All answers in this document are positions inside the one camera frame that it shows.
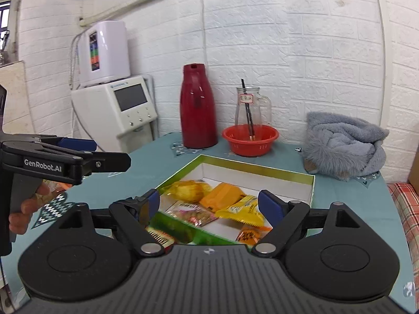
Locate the white water purifier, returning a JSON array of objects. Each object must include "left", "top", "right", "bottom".
[{"left": 78, "top": 20, "right": 131, "bottom": 88}]

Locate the white wall pipe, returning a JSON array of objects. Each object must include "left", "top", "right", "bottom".
[{"left": 79, "top": 0, "right": 210, "bottom": 27}]

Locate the white appliance with screen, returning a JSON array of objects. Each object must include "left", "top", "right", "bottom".
[{"left": 71, "top": 75, "right": 159, "bottom": 154}]

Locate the small orange snack packet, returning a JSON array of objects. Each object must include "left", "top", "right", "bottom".
[
  {"left": 236, "top": 229, "right": 263, "bottom": 247},
  {"left": 48, "top": 181, "right": 73, "bottom": 193}
]

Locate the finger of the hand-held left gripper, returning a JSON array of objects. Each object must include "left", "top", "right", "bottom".
[
  {"left": 80, "top": 151, "right": 130, "bottom": 180},
  {"left": 39, "top": 136, "right": 98, "bottom": 153}
]

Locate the person's left hand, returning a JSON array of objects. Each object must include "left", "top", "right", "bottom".
[{"left": 9, "top": 181, "right": 50, "bottom": 235}]

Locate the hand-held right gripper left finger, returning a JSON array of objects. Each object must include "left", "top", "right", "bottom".
[{"left": 57, "top": 188, "right": 166, "bottom": 257}]

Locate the metal flexible hose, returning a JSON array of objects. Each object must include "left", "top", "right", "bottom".
[{"left": 69, "top": 34, "right": 81, "bottom": 89}]

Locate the clear pink-labelled snack packet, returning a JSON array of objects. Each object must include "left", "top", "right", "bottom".
[{"left": 168, "top": 201, "right": 218, "bottom": 228}]

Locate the brown cardboard box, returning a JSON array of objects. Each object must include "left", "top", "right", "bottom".
[{"left": 407, "top": 162, "right": 419, "bottom": 184}]

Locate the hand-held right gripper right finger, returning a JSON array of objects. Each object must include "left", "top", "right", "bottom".
[{"left": 252, "top": 190, "right": 362, "bottom": 257}]

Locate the red plaid cushion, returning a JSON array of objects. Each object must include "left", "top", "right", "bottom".
[{"left": 387, "top": 182, "right": 419, "bottom": 256}]

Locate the plain orange snack packet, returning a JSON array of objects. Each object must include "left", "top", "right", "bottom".
[{"left": 200, "top": 183, "right": 247, "bottom": 212}]

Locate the red plastic basket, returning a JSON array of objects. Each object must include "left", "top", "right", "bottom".
[{"left": 222, "top": 125, "right": 280, "bottom": 157}]

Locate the white vertical wall conduit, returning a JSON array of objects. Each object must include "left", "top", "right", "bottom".
[{"left": 371, "top": 0, "right": 386, "bottom": 125}]

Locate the grey fluffy blanket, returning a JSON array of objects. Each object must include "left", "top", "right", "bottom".
[{"left": 303, "top": 111, "right": 390, "bottom": 181}]

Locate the black straw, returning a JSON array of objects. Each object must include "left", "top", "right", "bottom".
[{"left": 241, "top": 78, "right": 256, "bottom": 140}]

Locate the yellow printed snack packet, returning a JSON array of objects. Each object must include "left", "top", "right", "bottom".
[{"left": 215, "top": 195, "right": 274, "bottom": 231}]

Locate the teal tablecloth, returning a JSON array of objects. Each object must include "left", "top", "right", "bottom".
[{"left": 31, "top": 132, "right": 417, "bottom": 305}]

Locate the green cardboard box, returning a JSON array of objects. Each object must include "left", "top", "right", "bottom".
[{"left": 154, "top": 155, "right": 316, "bottom": 247}]

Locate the red thermos jug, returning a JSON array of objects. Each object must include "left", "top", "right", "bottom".
[{"left": 180, "top": 64, "right": 218, "bottom": 149}]

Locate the glass pitcher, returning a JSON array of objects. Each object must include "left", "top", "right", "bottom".
[{"left": 235, "top": 87, "right": 272, "bottom": 135}]

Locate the red snack packet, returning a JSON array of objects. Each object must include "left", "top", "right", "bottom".
[{"left": 146, "top": 227, "right": 175, "bottom": 248}]

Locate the yellow corn snack packet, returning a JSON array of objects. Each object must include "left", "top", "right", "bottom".
[{"left": 162, "top": 180, "right": 213, "bottom": 203}]

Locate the window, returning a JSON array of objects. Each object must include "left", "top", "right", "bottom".
[{"left": 0, "top": 0, "right": 12, "bottom": 31}]

